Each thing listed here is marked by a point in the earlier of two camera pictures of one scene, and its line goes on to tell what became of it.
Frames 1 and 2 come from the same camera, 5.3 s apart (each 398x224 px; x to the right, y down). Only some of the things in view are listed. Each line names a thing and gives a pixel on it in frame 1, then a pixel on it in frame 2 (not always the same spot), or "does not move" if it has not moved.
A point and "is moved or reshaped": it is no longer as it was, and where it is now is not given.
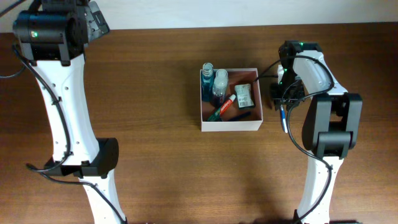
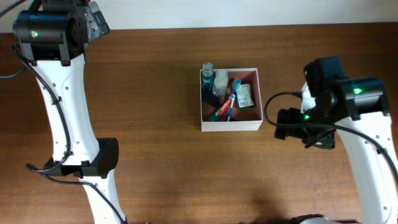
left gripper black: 96,20 does not move
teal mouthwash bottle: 208,74 does not move
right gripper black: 277,97 to 288,116
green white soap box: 243,94 does not move
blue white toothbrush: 283,116 is moved or reshaped
